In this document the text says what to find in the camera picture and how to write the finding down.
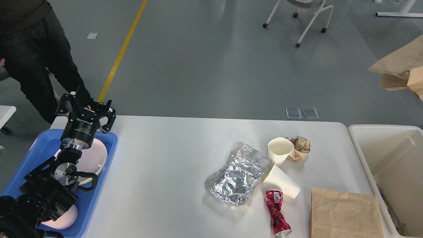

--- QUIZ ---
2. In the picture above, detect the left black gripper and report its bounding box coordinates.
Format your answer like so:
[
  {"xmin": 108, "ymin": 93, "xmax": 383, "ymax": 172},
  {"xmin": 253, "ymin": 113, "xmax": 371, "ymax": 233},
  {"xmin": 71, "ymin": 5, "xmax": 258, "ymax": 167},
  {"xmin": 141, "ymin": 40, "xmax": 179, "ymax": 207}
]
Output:
[{"xmin": 56, "ymin": 86, "xmax": 116, "ymax": 150}]

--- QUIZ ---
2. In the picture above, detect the pink plate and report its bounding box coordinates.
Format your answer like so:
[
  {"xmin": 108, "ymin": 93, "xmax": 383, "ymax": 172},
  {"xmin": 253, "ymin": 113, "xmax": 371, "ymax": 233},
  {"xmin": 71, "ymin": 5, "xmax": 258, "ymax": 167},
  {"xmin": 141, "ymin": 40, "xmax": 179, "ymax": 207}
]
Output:
[{"xmin": 52, "ymin": 138, "xmax": 108, "ymax": 185}]

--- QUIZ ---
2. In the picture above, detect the pink mug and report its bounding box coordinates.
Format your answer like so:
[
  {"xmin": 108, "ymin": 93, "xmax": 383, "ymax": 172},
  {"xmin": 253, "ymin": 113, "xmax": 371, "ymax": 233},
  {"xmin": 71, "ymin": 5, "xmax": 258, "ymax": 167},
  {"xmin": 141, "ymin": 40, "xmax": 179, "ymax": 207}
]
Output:
[{"xmin": 41, "ymin": 205, "xmax": 78, "ymax": 229}]

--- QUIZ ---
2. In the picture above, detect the brown paper bag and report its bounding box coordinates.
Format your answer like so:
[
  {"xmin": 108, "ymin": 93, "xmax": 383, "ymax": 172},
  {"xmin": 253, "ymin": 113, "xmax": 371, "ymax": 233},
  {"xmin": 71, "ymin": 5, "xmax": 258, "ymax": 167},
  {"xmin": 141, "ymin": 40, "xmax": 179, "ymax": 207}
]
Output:
[
  {"xmin": 311, "ymin": 188, "xmax": 384, "ymax": 238},
  {"xmin": 368, "ymin": 36, "xmax": 423, "ymax": 101}
]

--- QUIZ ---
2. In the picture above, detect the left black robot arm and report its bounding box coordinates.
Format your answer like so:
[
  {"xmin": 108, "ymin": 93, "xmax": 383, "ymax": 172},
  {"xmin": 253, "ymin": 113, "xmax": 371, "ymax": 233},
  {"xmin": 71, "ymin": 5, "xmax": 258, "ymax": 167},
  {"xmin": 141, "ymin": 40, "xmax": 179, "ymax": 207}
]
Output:
[{"xmin": 1, "ymin": 91, "xmax": 116, "ymax": 238}]

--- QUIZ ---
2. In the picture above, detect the blue plastic tray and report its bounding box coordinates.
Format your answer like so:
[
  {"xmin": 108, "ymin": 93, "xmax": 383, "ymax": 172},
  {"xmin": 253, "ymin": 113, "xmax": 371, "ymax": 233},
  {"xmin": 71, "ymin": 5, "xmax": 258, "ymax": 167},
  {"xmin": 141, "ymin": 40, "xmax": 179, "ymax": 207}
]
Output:
[{"xmin": 1, "ymin": 129, "xmax": 118, "ymax": 238}]

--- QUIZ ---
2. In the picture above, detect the white paper on floor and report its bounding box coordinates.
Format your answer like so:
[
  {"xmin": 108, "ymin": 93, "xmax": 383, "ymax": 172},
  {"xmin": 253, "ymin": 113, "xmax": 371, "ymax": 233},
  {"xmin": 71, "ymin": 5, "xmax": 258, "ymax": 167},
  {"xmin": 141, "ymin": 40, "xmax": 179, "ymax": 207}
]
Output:
[{"xmin": 86, "ymin": 32, "xmax": 99, "ymax": 39}]

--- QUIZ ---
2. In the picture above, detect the white side table left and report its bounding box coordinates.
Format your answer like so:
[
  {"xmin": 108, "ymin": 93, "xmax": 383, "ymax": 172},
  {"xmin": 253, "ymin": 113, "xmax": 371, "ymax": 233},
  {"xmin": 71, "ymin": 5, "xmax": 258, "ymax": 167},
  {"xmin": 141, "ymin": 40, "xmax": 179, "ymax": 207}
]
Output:
[{"xmin": 0, "ymin": 105, "xmax": 17, "ymax": 135}]

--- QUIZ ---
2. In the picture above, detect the person in dark clothes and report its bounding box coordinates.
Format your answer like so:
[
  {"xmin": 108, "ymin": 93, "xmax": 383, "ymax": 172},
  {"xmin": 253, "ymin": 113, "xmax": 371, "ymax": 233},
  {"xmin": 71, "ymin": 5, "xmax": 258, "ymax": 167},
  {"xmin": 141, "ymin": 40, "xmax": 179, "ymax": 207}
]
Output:
[{"xmin": 0, "ymin": 0, "xmax": 102, "ymax": 124}]

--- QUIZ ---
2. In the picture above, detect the crumpled aluminium foil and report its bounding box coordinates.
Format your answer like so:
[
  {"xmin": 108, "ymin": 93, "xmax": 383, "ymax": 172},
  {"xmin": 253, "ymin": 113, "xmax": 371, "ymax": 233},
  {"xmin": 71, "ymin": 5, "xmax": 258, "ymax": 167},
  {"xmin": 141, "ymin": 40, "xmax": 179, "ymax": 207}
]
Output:
[{"xmin": 204, "ymin": 141, "xmax": 270, "ymax": 206}]

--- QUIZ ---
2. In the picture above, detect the upright white paper cup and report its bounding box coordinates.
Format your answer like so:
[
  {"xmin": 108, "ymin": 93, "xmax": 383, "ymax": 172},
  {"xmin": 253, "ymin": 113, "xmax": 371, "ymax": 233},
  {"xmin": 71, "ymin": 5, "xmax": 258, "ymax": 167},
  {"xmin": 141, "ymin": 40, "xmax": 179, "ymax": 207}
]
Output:
[{"xmin": 266, "ymin": 137, "xmax": 294, "ymax": 166}]

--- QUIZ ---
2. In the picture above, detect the lying white paper cup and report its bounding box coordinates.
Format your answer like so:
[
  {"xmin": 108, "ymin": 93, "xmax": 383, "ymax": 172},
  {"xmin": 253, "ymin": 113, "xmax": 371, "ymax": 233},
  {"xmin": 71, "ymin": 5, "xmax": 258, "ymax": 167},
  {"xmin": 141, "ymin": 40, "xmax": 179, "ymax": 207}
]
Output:
[{"xmin": 263, "ymin": 165, "xmax": 301, "ymax": 199}]

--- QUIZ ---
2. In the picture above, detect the left clear floor plate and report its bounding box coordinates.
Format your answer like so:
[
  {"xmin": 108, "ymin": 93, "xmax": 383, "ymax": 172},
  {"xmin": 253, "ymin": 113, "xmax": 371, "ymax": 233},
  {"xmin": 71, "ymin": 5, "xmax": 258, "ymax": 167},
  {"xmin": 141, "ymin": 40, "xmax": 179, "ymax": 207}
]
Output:
[{"xmin": 286, "ymin": 107, "xmax": 302, "ymax": 120}]

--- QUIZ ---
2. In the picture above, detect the crushed red can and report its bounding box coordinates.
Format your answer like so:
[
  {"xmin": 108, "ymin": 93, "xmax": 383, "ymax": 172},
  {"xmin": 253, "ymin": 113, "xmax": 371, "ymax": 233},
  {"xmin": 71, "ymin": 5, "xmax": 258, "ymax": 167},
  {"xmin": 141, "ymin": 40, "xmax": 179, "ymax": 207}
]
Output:
[{"xmin": 264, "ymin": 190, "xmax": 292, "ymax": 238}]

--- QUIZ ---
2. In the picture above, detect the crumpled brown paper ball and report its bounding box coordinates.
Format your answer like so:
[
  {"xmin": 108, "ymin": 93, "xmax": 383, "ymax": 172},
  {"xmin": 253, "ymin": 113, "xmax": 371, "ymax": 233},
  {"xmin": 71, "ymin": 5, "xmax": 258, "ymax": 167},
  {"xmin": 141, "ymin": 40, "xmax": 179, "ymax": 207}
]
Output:
[{"xmin": 287, "ymin": 136, "xmax": 311, "ymax": 162}]

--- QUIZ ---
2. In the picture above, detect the white chair top right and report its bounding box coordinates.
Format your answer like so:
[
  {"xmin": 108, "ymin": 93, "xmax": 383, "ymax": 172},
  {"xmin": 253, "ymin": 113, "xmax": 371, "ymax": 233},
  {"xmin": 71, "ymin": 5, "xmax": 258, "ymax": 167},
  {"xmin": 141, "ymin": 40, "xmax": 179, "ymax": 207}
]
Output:
[{"xmin": 262, "ymin": 0, "xmax": 334, "ymax": 48}]

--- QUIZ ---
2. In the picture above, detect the white plastic bin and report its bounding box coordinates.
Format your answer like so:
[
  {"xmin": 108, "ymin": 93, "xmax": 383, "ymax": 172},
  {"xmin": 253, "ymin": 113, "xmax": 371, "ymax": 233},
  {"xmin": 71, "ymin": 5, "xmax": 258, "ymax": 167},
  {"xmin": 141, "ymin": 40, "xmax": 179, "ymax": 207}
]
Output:
[{"xmin": 348, "ymin": 125, "xmax": 423, "ymax": 238}]

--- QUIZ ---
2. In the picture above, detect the white table frame corner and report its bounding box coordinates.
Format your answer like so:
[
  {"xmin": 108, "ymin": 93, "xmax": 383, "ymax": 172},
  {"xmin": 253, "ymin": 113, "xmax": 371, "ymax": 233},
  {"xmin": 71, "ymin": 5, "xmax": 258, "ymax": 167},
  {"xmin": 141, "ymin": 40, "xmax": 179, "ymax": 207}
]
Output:
[{"xmin": 375, "ymin": 0, "xmax": 423, "ymax": 18}]

